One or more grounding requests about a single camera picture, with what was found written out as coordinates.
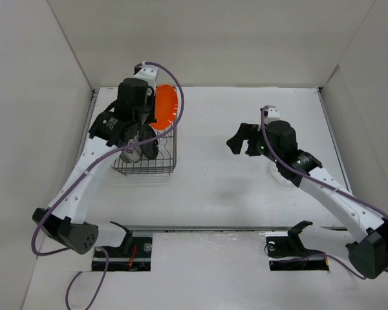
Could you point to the clear plastic dish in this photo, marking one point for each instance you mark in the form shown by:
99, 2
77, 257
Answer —
279, 180

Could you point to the white plate red characters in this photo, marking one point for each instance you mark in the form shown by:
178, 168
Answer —
131, 155

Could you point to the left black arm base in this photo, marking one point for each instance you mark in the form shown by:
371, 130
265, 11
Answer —
133, 255

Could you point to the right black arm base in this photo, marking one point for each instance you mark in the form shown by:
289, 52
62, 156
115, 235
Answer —
286, 251

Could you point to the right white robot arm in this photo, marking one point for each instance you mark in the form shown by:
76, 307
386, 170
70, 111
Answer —
364, 243

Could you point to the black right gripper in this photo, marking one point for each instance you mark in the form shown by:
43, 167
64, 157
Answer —
246, 132

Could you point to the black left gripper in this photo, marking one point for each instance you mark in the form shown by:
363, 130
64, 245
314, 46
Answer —
152, 118

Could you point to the black small plate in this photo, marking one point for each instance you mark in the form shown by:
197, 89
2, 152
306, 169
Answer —
148, 142

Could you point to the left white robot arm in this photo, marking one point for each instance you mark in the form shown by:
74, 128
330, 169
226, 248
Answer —
64, 219

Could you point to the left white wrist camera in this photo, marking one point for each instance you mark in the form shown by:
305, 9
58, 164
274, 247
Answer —
147, 73

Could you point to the grey wire dish rack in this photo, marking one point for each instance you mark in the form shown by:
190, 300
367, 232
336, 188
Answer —
159, 156

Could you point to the orange plate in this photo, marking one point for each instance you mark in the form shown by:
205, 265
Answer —
166, 107

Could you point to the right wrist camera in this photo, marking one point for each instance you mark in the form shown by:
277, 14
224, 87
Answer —
269, 114

